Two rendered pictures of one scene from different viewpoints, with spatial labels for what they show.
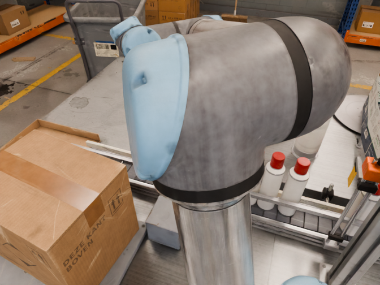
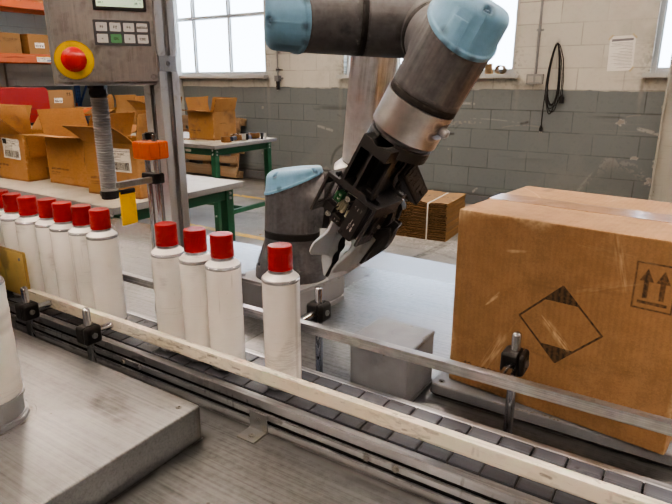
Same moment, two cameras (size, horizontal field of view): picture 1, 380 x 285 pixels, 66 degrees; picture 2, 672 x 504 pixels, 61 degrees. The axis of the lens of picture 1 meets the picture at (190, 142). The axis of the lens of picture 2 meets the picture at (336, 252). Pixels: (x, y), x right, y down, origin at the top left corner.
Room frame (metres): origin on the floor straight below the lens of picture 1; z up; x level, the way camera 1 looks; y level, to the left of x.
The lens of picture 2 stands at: (1.29, 0.16, 1.29)
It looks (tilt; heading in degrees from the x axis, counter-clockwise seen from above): 17 degrees down; 193
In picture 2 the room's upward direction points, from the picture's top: straight up
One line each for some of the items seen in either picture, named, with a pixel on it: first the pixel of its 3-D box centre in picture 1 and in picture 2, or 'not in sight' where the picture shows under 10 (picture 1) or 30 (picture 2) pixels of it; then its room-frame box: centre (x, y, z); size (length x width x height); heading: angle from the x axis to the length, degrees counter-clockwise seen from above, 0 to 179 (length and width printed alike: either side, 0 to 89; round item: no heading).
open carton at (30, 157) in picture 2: not in sight; (27, 142); (-1.42, -2.22, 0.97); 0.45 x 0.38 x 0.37; 163
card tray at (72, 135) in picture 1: (47, 150); not in sight; (0.81, 0.55, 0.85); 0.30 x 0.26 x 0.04; 70
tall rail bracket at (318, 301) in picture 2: not in sight; (311, 341); (0.52, -0.06, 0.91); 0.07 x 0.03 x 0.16; 160
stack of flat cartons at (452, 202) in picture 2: not in sight; (421, 212); (-3.73, -0.24, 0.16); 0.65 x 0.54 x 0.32; 74
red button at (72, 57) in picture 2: not in sight; (74, 59); (0.44, -0.47, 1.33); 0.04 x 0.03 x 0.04; 125
